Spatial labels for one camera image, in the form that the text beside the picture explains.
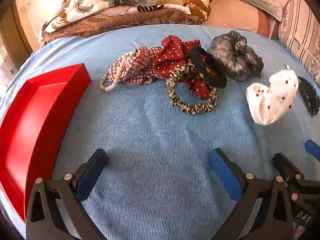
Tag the white dotted scrunchie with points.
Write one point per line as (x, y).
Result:
(265, 105)

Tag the black scrunchie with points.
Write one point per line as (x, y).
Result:
(218, 78)

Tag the brown quilted blanket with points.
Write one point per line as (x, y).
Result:
(112, 22)

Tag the blue blanket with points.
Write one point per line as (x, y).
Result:
(155, 130)

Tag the red polka dot scrunchie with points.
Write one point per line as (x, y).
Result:
(170, 55)

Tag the wooden furniture panel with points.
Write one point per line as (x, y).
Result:
(12, 35)

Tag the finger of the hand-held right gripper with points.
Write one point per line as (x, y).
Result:
(285, 163)
(314, 148)

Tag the leopard print scrunchie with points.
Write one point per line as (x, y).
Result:
(172, 97)

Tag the red plaid scrunchie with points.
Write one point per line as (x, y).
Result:
(137, 67)

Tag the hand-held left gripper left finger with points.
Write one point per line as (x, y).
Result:
(90, 175)

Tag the red rectangular tray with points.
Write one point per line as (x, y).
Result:
(30, 120)

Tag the small silver earring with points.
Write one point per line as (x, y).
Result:
(287, 66)

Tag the pink bed sheet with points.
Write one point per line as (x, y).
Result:
(232, 15)

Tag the grey sheer scrunchie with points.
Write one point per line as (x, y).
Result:
(232, 55)

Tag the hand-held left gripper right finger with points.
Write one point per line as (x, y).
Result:
(225, 171)

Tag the striped pillow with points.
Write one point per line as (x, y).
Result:
(300, 30)

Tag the black lace hair accessory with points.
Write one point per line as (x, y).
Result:
(308, 95)

